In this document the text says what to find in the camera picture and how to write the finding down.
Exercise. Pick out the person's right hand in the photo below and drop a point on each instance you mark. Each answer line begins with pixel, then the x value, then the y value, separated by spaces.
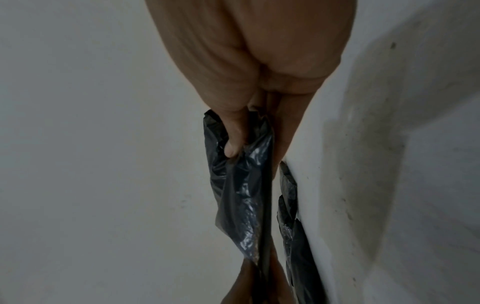
pixel 255 44

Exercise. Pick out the person's left hand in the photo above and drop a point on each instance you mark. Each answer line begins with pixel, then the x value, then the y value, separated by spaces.
pixel 258 288

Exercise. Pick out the black packet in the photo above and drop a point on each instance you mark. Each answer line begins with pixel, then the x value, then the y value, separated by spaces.
pixel 300 237

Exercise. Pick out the row of black plastic packets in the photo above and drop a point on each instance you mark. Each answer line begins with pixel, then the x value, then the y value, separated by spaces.
pixel 243 184

